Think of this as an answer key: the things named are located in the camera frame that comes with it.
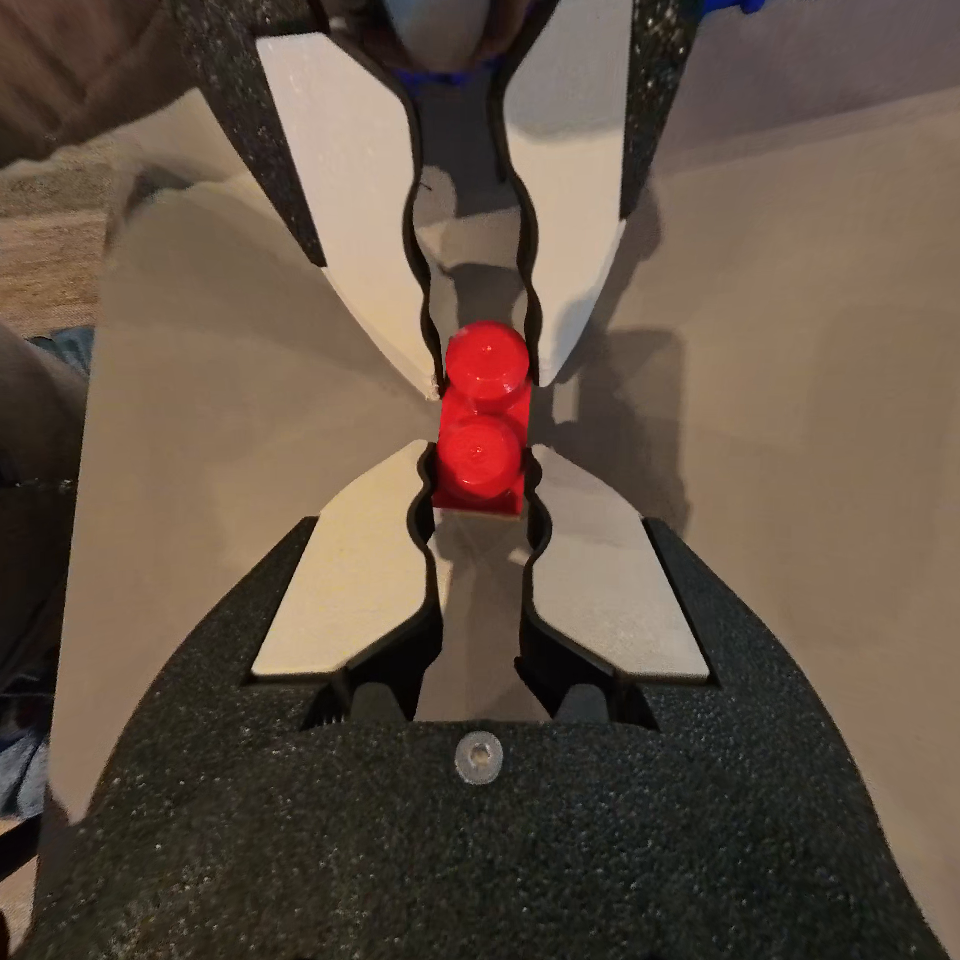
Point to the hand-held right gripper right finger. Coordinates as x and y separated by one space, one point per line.
615 600

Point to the person's left hand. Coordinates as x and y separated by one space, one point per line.
508 26

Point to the blue plastic bin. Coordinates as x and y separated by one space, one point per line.
731 6

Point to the person's left forearm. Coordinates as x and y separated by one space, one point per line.
75 67

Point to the red two-stud block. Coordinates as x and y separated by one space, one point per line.
480 450

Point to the person's leg in jeans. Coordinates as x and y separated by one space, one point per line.
37 525

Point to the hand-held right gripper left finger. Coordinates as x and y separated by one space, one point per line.
345 592

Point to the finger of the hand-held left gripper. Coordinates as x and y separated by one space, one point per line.
577 150
345 187

